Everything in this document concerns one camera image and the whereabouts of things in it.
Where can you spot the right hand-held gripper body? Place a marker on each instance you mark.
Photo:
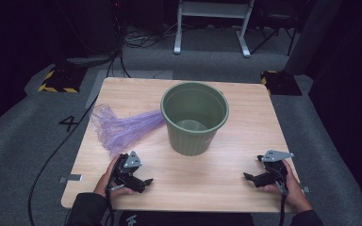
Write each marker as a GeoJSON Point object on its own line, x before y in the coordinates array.
{"type": "Point", "coordinates": [275, 175]}

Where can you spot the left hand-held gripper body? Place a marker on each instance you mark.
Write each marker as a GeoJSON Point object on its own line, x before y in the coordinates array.
{"type": "Point", "coordinates": [133, 161]}

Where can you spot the purple plastic trash bag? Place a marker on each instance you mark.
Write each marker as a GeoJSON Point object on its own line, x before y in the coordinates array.
{"type": "Point", "coordinates": [122, 132]}

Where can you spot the green plastic bin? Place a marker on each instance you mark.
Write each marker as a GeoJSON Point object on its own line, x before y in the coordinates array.
{"type": "Point", "coordinates": [188, 141]}

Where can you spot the person's right hand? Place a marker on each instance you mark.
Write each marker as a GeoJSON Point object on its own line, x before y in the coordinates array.
{"type": "Point", "coordinates": [297, 194]}

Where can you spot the person's left hand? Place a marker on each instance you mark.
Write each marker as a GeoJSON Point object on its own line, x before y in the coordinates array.
{"type": "Point", "coordinates": [105, 183]}

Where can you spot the grey tape tab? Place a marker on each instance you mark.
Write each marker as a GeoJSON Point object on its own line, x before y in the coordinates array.
{"type": "Point", "coordinates": [70, 178]}
{"type": "Point", "coordinates": [306, 189]}

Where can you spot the person's dark clothing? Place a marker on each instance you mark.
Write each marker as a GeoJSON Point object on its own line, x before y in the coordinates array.
{"type": "Point", "coordinates": [185, 219]}

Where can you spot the black yellow striped base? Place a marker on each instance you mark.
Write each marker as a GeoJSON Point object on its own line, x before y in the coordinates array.
{"type": "Point", "coordinates": [281, 83]}
{"type": "Point", "coordinates": [62, 81]}

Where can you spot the black tripod stand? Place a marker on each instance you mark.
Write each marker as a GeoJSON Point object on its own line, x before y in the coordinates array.
{"type": "Point", "coordinates": [273, 34]}

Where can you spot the grey column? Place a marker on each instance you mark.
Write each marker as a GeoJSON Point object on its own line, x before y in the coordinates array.
{"type": "Point", "coordinates": [311, 37]}

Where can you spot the white desk frame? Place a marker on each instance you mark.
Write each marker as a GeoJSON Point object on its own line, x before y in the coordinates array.
{"type": "Point", "coordinates": [213, 9]}

